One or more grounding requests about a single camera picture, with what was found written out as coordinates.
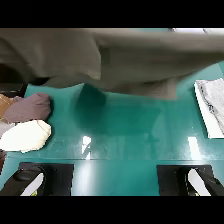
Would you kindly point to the grey-brown T-shirt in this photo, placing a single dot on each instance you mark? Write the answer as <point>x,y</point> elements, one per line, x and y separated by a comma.
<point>133,60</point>

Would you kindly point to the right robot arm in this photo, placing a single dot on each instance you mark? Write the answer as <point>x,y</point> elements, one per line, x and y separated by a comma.
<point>206,181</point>

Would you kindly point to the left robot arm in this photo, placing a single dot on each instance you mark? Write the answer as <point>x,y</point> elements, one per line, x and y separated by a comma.
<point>20,181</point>

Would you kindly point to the mauve garment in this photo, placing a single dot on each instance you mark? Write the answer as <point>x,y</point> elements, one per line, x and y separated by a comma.
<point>30,108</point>

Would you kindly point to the cream white garment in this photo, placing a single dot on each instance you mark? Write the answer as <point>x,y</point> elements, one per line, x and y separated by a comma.
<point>25,136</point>

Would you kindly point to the white folded garment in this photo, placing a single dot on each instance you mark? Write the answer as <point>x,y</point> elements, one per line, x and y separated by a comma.
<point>208,123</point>

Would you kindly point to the light grey garment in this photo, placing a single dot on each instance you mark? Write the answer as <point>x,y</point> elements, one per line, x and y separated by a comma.
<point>215,96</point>

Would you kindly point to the brown garment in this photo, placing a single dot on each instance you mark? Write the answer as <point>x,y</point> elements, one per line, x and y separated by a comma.
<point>4,104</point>

